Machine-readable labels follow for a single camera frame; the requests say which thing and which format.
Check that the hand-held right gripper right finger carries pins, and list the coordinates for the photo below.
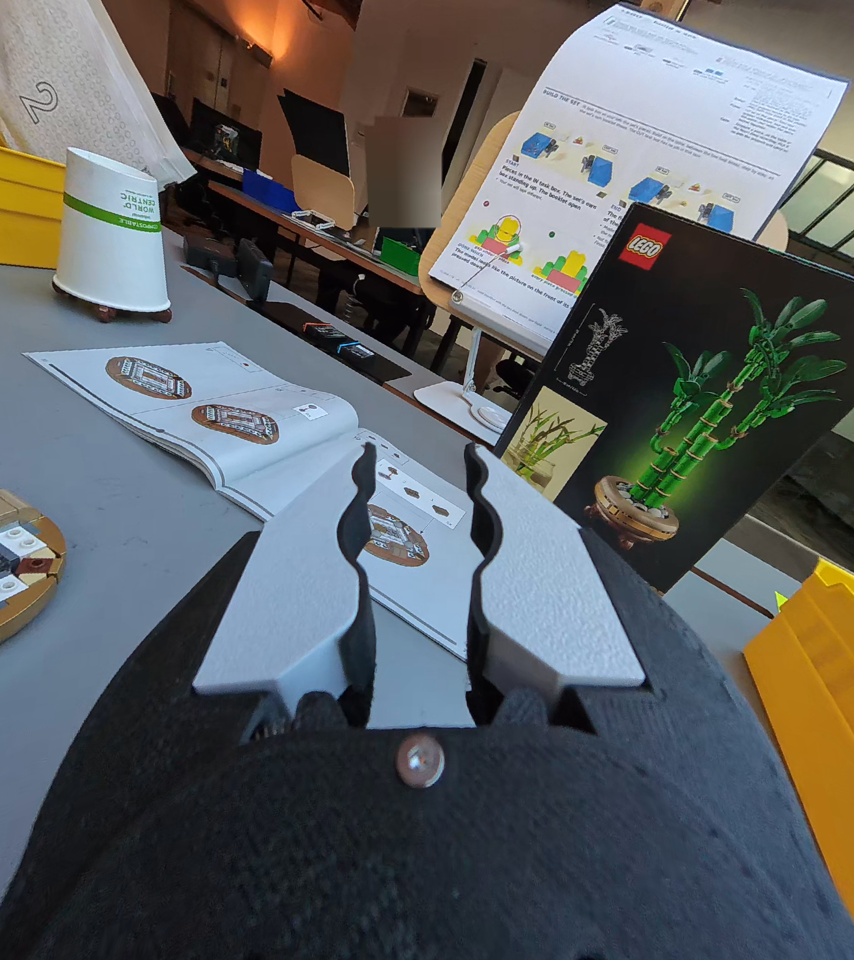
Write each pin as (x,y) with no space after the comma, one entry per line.
(554,600)

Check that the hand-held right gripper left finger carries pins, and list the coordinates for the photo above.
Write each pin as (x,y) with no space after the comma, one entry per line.
(277,607)

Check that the open lego instruction booklet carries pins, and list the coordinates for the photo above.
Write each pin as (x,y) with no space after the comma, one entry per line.
(247,450)

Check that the black lego bamboo set box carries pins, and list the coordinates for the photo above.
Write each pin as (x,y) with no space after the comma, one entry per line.
(697,337)

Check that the reddish brown lego feet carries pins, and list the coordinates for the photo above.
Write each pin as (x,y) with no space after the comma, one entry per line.
(108,313)

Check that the instruction sheet on stand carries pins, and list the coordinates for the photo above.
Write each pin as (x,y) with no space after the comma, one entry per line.
(464,409)

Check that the black desk mat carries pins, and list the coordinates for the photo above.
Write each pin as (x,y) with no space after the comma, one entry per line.
(382,369)

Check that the small black box blue stripe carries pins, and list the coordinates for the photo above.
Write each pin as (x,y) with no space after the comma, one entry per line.
(356,352)

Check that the small black box orange stripe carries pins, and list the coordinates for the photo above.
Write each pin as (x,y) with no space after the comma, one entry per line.
(322,331)

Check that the black device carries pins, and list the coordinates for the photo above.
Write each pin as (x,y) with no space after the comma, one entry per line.
(254,270)
(209,255)

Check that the long wooden table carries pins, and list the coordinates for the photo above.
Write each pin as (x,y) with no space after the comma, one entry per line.
(322,240)

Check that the green plastic bin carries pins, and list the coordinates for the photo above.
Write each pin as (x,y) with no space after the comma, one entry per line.
(401,257)

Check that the white paper cup green band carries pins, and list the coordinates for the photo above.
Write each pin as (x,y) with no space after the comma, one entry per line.
(112,255)

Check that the blue plastic bin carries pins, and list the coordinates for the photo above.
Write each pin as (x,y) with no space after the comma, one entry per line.
(269,191)

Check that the light wooden chair back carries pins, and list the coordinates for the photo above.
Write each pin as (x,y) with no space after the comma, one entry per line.
(322,187)

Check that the black monitor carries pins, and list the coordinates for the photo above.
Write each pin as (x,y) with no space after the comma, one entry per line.
(224,135)

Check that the black panel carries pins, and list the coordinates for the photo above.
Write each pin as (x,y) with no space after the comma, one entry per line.
(314,127)

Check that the printed task instruction sheet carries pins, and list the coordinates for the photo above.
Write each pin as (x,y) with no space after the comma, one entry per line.
(659,112)

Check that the white numbered paper bag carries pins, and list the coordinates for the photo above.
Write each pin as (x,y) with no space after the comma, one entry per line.
(74,75)

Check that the white frame part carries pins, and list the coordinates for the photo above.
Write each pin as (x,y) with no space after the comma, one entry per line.
(314,219)

